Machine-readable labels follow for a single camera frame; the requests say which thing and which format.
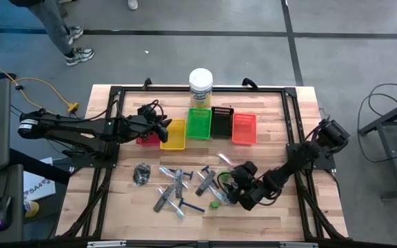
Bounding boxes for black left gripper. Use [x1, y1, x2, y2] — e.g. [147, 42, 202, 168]
[115, 114, 173, 144]

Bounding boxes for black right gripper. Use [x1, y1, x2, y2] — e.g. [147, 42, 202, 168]
[225, 165, 267, 211]

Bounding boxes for black shower cap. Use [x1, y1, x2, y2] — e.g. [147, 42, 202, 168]
[132, 163, 152, 187]

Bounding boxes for yellow plastic basket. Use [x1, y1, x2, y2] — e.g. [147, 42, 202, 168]
[160, 118, 187, 151]

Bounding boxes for red plastic basket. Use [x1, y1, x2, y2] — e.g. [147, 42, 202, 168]
[135, 132, 161, 147]

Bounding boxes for green plastic basket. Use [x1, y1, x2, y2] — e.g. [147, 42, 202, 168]
[185, 107, 213, 141]

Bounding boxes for orange plastic basket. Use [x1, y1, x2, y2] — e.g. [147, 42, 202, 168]
[232, 112, 258, 145]

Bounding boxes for black plastic basket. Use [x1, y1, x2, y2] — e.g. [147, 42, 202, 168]
[211, 106, 235, 139]

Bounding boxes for Lysol wipes canister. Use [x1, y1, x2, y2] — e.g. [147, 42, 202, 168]
[188, 68, 214, 110]

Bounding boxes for white printed paper sheet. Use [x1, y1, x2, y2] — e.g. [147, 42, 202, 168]
[22, 157, 57, 202]

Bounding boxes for yellow cup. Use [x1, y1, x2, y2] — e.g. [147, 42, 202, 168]
[23, 199, 41, 218]

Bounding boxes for dark side desk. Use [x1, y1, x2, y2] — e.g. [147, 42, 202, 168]
[0, 164, 25, 242]

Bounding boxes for black metal stand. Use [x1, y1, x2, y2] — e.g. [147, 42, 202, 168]
[358, 94, 397, 201]

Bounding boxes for black computer mouse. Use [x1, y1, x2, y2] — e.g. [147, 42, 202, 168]
[0, 195, 13, 232]

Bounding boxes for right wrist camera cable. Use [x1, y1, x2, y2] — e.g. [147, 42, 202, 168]
[216, 171, 236, 194]

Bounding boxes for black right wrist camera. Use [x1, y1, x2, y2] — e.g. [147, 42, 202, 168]
[233, 161, 259, 180]

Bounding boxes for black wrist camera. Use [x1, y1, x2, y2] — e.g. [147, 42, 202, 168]
[233, 161, 259, 180]
[137, 104, 159, 122]

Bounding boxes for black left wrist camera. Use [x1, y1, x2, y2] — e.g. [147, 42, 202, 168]
[137, 104, 159, 122]

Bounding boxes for silver metal bracket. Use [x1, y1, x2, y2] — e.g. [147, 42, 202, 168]
[279, 241, 319, 248]
[87, 240, 128, 248]

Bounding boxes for yellow extension cable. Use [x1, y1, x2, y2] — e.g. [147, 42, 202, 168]
[0, 54, 81, 114]

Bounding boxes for black metal table frame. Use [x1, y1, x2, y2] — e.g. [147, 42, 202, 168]
[55, 84, 349, 242]

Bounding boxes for black floor cable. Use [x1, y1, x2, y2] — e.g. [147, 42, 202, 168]
[356, 82, 397, 163]

